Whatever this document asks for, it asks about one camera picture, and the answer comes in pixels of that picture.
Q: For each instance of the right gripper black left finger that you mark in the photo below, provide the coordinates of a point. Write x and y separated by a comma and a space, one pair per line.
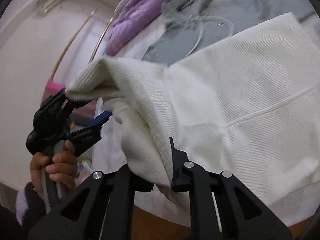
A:
100, 208

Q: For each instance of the person's left hand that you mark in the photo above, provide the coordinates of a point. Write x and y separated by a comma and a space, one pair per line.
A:
62, 170

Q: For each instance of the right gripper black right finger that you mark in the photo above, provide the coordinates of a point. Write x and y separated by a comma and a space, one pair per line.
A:
221, 206

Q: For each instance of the white knit sweater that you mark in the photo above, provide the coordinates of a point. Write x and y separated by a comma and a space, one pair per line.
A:
248, 104

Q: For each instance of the pink purple floral quilt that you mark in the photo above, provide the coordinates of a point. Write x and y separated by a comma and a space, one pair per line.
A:
130, 18

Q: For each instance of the grey hoodie with drawstrings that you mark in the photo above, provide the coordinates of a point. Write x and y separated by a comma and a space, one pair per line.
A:
191, 25

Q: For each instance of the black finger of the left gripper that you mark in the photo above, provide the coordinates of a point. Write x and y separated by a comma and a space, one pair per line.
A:
85, 138
59, 105

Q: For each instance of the pink box on floor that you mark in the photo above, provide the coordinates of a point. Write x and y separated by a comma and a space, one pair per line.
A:
84, 112

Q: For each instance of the white fuzzy sleeve forearm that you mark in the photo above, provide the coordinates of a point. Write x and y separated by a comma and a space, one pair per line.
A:
30, 207

